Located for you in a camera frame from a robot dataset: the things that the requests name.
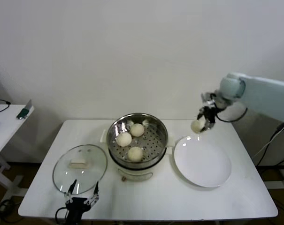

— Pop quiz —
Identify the black cable on side table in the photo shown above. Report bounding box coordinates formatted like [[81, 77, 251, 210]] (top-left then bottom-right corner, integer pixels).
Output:
[[0, 93, 12, 113]]

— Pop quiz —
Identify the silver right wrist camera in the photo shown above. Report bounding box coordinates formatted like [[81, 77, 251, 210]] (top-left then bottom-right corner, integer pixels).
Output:
[[201, 92, 216, 105]]

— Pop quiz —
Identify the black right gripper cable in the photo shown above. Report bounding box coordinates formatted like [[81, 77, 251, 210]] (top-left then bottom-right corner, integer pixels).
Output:
[[215, 106, 248, 123]]

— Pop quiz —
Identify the white side table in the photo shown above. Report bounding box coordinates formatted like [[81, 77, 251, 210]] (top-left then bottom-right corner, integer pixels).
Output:
[[0, 104, 36, 202]]

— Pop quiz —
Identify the round white plate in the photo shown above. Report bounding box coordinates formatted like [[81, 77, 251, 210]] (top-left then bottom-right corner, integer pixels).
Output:
[[174, 135, 232, 188]]

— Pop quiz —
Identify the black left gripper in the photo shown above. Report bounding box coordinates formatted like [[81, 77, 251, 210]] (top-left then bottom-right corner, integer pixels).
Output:
[[64, 179, 100, 225]]

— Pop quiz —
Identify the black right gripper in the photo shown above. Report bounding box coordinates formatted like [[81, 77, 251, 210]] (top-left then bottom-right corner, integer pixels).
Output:
[[197, 106, 219, 134]]

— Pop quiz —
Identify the perforated steel steamer basket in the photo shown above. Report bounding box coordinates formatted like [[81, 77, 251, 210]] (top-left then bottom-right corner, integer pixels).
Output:
[[107, 113, 169, 168]]

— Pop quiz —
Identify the white power cable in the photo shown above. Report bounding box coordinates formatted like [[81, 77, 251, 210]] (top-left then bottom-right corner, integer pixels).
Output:
[[253, 127, 284, 160]]

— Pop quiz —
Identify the black floor cable bundle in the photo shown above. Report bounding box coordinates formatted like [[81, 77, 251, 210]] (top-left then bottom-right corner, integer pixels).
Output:
[[0, 178, 24, 222]]

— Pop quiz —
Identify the round glass pot lid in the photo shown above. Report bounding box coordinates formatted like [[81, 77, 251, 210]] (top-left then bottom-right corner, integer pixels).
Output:
[[53, 144, 108, 195]]

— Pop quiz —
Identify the white electric cooker base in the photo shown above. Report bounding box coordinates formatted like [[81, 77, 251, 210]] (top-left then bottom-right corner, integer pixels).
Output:
[[100, 130, 176, 181]]

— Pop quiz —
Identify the white steamed baozi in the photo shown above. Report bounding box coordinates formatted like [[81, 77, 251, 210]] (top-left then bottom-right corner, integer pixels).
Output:
[[190, 119, 205, 134], [127, 146, 144, 162], [115, 132, 132, 147], [130, 123, 145, 137]]

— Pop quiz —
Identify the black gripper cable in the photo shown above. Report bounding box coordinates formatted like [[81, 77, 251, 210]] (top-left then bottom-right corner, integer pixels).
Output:
[[54, 207, 69, 223], [215, 106, 248, 123]]

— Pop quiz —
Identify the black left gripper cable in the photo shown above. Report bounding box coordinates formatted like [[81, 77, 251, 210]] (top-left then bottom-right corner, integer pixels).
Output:
[[54, 207, 69, 223]]

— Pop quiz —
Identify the green handled scraper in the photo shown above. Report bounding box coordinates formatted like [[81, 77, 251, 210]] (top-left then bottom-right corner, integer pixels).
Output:
[[16, 99, 34, 120]]

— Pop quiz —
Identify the black power cable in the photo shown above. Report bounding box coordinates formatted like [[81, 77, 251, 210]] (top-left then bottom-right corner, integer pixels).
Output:
[[256, 138, 284, 167]]

